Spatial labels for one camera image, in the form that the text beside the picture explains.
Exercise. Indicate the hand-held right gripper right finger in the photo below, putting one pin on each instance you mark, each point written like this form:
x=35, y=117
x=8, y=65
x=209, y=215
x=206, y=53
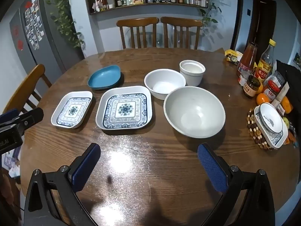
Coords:
x=211, y=167

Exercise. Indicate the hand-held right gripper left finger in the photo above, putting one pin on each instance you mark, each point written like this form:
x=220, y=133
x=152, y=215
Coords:
x=85, y=167

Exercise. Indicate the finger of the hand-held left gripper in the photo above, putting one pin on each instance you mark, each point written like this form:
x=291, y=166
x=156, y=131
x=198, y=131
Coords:
x=7, y=117
x=33, y=115

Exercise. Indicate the small blue patterned plate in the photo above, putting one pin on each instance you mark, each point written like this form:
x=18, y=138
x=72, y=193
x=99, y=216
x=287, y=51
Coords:
x=73, y=110

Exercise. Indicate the large white bowl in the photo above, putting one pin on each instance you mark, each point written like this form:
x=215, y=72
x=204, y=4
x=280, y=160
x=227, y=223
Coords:
x=194, y=113

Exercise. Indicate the large blue patterned plate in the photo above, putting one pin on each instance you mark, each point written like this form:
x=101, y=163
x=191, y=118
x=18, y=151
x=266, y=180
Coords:
x=125, y=108

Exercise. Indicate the blue oval dish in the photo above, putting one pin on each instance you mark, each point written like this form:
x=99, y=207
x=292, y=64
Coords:
x=103, y=77

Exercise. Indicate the medium white bowl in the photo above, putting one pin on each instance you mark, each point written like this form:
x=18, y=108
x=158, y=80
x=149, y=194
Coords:
x=164, y=84

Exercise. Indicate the white ribbed cup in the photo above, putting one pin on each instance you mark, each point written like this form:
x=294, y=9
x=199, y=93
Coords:
x=192, y=73

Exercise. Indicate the light wooden armchair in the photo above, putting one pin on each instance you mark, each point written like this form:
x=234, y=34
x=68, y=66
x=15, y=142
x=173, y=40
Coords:
x=28, y=84

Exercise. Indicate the wooden bead trivet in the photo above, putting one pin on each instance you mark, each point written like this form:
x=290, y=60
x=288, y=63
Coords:
x=255, y=131

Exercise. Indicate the red rectangular sticker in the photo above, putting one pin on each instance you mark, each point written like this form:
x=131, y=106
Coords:
x=20, y=44

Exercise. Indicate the rectangular patterned serving plate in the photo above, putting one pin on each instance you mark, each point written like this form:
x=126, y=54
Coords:
x=278, y=139

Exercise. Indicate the grey refrigerator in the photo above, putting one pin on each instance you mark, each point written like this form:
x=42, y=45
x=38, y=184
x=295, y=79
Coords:
x=49, y=42

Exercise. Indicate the small bowl with blue rim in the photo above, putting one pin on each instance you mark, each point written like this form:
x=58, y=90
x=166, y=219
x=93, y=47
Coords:
x=270, y=117

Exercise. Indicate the red round paper cutout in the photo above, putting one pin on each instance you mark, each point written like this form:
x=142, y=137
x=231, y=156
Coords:
x=16, y=31

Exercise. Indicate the green fruit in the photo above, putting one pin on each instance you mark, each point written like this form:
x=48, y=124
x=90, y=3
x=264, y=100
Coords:
x=286, y=122

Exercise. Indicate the brown sauce jar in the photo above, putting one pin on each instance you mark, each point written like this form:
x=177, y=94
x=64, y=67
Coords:
x=251, y=88

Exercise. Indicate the small white label jar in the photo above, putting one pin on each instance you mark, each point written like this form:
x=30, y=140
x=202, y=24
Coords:
x=242, y=81

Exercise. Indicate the cluster of fridge photo magnets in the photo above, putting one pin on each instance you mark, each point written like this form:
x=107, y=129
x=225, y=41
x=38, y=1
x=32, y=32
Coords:
x=34, y=23

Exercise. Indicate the red lid jar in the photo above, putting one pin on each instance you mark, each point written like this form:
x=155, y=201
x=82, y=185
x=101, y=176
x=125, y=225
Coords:
x=271, y=90

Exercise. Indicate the white paper packet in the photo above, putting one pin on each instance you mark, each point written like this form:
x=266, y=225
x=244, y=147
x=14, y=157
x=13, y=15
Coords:
x=281, y=97

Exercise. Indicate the trailing green plant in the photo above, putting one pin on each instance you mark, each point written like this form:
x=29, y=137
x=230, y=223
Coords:
x=63, y=16

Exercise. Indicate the red sauce bottle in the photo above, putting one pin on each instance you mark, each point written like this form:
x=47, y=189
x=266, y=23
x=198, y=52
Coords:
x=247, y=61

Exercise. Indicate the yellow snack packet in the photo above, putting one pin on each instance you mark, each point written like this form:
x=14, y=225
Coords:
x=232, y=56

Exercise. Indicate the yellow cap oil bottle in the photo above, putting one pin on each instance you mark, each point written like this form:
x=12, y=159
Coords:
x=264, y=66

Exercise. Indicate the black bag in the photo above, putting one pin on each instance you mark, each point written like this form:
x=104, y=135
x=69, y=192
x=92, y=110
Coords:
x=291, y=75

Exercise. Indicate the dark wooden dining chair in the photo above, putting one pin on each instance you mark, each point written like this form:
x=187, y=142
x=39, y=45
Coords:
x=181, y=23
x=136, y=23

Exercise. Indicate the dark wooden door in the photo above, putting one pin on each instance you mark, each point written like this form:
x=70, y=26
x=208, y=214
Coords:
x=263, y=21

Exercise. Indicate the hanging green vine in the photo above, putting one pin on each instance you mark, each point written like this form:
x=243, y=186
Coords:
x=209, y=11

